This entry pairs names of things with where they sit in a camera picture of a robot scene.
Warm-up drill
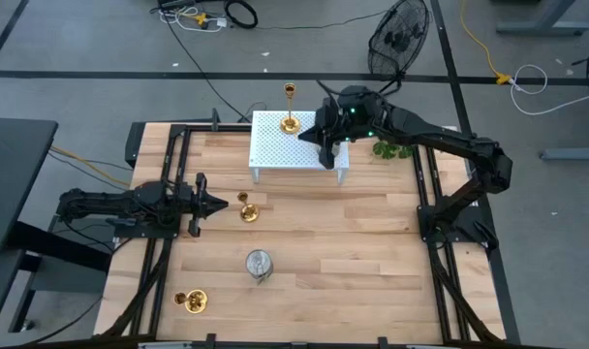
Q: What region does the green potted plant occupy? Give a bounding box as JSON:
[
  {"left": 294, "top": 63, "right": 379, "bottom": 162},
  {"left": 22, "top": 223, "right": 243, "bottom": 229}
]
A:
[{"left": 371, "top": 140, "right": 417, "bottom": 161}]

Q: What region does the silver candle tin with tag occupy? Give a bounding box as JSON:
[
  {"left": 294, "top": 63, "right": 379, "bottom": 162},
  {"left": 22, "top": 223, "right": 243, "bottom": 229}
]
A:
[{"left": 245, "top": 248, "right": 275, "bottom": 286}]

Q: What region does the black aluminium frame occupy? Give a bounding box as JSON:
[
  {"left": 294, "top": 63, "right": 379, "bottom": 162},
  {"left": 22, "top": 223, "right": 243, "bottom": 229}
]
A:
[{"left": 93, "top": 107, "right": 521, "bottom": 349}]

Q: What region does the grey desk foot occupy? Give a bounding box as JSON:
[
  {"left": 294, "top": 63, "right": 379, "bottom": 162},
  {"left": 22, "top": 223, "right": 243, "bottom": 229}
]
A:
[
  {"left": 495, "top": 0, "right": 589, "bottom": 37},
  {"left": 539, "top": 146, "right": 589, "bottom": 162}
]

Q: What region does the black floor fan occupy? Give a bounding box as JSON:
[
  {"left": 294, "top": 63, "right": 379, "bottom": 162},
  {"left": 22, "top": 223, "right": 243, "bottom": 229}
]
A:
[{"left": 367, "top": 0, "right": 431, "bottom": 97}]

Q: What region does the thin yellow cable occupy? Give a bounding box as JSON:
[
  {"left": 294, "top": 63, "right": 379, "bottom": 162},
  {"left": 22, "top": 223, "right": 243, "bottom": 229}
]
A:
[{"left": 49, "top": 144, "right": 132, "bottom": 188}]

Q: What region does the white floor cable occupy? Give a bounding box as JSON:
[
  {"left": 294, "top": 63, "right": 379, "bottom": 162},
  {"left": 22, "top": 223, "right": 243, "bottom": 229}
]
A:
[{"left": 509, "top": 63, "right": 589, "bottom": 117}]

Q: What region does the black desk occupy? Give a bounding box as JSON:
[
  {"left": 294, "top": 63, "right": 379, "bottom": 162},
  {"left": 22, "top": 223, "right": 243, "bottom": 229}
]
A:
[{"left": 0, "top": 117, "right": 112, "bottom": 349}]

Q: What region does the white perforated metal shelf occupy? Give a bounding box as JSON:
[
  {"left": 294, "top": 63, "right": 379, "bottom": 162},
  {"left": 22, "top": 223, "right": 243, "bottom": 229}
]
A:
[{"left": 247, "top": 110, "right": 350, "bottom": 185}]

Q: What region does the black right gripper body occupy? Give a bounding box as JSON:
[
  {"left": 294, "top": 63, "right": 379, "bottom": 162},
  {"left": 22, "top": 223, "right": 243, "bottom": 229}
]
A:
[{"left": 316, "top": 86, "right": 390, "bottom": 171}]

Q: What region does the yellow extension cable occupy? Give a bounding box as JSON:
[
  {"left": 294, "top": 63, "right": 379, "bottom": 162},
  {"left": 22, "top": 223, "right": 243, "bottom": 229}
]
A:
[{"left": 458, "top": 0, "right": 513, "bottom": 86}]

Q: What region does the long black floor cable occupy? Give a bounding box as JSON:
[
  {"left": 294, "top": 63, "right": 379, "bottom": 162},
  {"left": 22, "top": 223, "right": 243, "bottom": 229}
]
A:
[{"left": 164, "top": 12, "right": 251, "bottom": 123}]

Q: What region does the brass candlestick holder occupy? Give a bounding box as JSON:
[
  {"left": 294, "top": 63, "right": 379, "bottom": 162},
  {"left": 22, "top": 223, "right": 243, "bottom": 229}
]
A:
[
  {"left": 236, "top": 191, "right": 261, "bottom": 224},
  {"left": 172, "top": 289, "right": 210, "bottom": 315},
  {"left": 279, "top": 81, "right": 302, "bottom": 136}
]

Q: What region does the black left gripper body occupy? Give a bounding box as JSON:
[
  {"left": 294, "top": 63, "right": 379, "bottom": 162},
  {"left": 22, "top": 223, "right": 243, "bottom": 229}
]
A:
[{"left": 177, "top": 173, "right": 208, "bottom": 238}]

